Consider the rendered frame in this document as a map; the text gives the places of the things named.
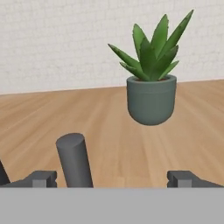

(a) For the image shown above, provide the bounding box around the dark grey pan handle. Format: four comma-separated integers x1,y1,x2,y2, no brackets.
55,132,95,189

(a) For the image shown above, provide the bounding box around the green plant in grey pot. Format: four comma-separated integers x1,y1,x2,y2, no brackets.
107,9,195,127

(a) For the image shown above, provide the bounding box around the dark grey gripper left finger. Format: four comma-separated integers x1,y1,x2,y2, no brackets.
0,170,58,189

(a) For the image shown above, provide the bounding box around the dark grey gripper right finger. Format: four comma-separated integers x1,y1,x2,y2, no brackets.
166,170,224,189

